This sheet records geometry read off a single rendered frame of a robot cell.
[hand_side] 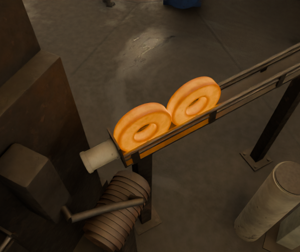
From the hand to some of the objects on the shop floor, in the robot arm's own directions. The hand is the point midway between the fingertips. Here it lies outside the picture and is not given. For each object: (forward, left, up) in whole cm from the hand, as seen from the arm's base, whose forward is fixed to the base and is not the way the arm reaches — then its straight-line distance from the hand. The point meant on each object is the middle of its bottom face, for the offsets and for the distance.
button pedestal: (-17, -130, -87) cm, 157 cm away
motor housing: (+37, -86, -84) cm, 126 cm away
